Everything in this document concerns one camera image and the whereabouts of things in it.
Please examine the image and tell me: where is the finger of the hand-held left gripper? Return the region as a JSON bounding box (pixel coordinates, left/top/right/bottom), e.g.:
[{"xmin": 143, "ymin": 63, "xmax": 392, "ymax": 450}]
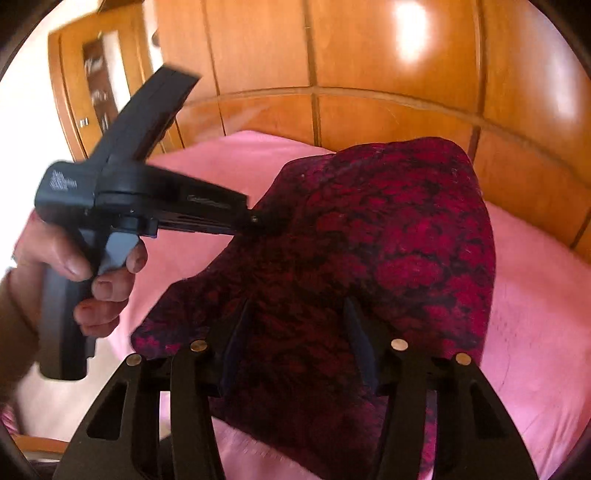
[{"xmin": 157, "ymin": 205, "xmax": 264, "ymax": 238}]

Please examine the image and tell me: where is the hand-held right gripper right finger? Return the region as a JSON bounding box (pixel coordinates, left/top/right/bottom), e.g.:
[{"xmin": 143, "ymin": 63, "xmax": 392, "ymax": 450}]
[{"xmin": 344, "ymin": 298, "xmax": 539, "ymax": 480}]

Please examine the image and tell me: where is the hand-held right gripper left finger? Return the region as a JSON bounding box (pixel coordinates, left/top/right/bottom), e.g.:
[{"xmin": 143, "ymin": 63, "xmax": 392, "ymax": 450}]
[{"xmin": 53, "ymin": 300, "xmax": 252, "ymax": 480}]

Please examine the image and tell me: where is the purple red patterned sweater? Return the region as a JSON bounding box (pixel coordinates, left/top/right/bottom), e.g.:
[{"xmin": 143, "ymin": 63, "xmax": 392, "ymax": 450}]
[{"xmin": 130, "ymin": 136, "xmax": 497, "ymax": 480}]

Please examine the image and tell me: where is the person's left forearm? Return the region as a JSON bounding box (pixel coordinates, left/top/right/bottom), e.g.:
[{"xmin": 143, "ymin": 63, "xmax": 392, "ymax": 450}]
[{"xmin": 0, "ymin": 265, "xmax": 42, "ymax": 407}]

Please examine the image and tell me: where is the person's left hand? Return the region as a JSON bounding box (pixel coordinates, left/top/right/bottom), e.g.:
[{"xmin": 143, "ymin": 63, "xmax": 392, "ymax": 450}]
[{"xmin": 11, "ymin": 212, "xmax": 148, "ymax": 337}]

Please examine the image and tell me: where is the wooden door with glass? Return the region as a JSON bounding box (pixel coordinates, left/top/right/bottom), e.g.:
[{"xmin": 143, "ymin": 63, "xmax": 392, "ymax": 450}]
[{"xmin": 48, "ymin": 4, "xmax": 185, "ymax": 162}]

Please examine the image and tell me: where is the pink bed sheet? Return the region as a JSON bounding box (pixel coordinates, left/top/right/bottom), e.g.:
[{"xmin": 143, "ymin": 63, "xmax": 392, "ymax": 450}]
[{"xmin": 14, "ymin": 129, "xmax": 591, "ymax": 480}]

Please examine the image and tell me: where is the wooden headboard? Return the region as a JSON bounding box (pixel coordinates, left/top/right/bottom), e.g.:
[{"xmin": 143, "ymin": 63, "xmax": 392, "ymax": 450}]
[{"xmin": 173, "ymin": 88, "xmax": 591, "ymax": 252}]

